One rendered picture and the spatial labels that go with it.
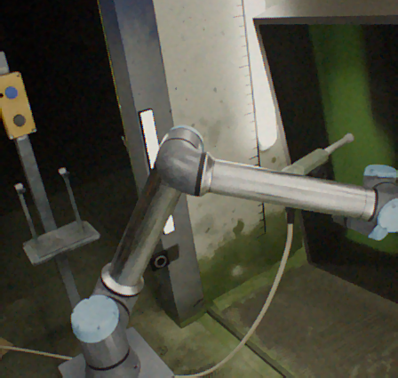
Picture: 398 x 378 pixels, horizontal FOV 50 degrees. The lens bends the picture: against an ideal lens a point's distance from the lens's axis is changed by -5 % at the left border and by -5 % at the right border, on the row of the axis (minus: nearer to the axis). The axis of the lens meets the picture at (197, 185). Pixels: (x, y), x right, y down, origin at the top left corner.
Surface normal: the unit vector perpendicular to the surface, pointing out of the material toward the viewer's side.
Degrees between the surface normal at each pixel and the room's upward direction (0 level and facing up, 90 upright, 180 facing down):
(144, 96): 90
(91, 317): 5
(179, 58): 90
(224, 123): 90
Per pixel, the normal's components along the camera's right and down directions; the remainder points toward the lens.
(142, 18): 0.56, 0.28
